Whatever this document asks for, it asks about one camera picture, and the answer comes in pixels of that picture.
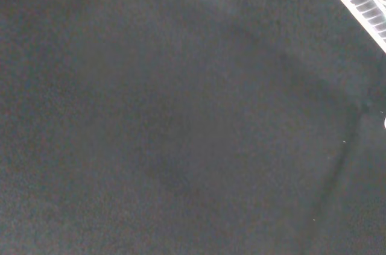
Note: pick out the black bench cloth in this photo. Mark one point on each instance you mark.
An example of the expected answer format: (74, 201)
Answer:
(181, 116)

